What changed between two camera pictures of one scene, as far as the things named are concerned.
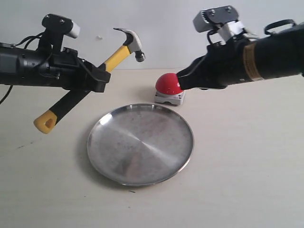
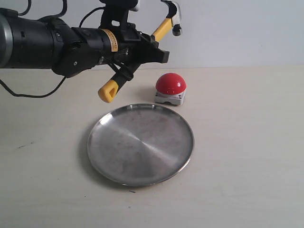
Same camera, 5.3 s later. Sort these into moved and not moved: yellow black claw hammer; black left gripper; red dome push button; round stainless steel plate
Moved: yellow black claw hammer; black left gripper
Not moved: red dome push button; round stainless steel plate
